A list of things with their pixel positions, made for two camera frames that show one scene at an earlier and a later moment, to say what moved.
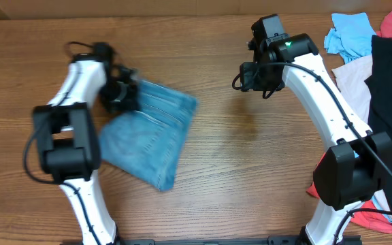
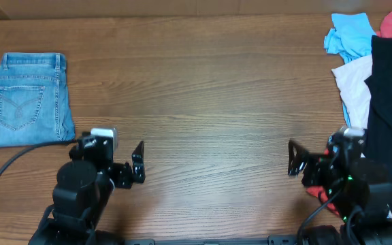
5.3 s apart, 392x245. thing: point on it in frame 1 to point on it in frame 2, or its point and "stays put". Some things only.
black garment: x=391 y=86 stays put
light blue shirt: x=350 y=35 stays put
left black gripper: x=131 y=103 to x=124 y=175
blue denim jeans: x=147 y=143 to x=31 y=101
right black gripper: x=248 y=84 to x=317 y=162
